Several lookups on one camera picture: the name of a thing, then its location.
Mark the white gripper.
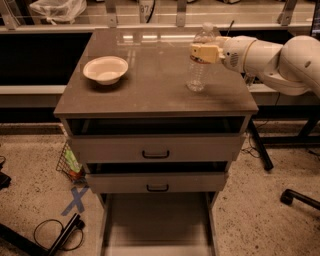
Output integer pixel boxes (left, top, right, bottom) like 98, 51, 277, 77
191, 36, 256, 73

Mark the clear plastic water bottle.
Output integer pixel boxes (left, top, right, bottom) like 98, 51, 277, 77
186, 22, 215, 92

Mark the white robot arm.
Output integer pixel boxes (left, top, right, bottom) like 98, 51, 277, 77
190, 36, 320, 97

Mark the grey drawer cabinet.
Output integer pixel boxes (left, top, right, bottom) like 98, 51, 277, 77
53, 27, 260, 256

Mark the middle grey drawer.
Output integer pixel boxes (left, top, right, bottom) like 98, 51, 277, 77
86, 161, 228, 194

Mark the grey drawer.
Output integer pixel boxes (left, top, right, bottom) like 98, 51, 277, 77
86, 161, 228, 194
66, 117, 248, 164
97, 192, 219, 256

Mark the top grey drawer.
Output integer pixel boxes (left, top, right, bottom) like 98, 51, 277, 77
66, 117, 248, 164

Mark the bottom grey drawer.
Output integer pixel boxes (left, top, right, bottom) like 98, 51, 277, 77
97, 192, 219, 256

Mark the white paper bowl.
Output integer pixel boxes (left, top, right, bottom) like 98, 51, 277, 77
83, 56, 128, 85

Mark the black table leg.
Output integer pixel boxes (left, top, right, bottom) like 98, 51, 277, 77
248, 120, 273, 171

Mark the white plastic bag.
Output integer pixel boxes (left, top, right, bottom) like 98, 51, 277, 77
29, 0, 87, 25

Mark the black chair base leg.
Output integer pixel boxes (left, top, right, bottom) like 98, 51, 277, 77
280, 189, 320, 210

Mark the green packet in basket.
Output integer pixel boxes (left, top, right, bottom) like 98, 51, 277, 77
65, 149, 82, 173

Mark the blue tape cross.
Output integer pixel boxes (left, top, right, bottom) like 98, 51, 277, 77
61, 186, 89, 216

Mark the black stand leg left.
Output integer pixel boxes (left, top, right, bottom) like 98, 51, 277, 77
0, 213, 85, 256

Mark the black cable under table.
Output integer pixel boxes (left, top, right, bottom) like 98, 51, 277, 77
240, 93, 284, 159

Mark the black top drawer handle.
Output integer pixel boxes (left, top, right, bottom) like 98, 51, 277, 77
142, 150, 170, 159

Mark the black drawer handle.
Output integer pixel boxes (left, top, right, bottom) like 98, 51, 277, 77
142, 150, 170, 159
146, 184, 169, 193

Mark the black middle drawer handle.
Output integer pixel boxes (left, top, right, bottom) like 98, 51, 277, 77
146, 184, 169, 193

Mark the wire mesh basket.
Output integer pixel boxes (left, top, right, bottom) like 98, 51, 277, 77
56, 143, 86, 184

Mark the black cable loop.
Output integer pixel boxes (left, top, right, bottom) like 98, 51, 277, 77
33, 218, 85, 252

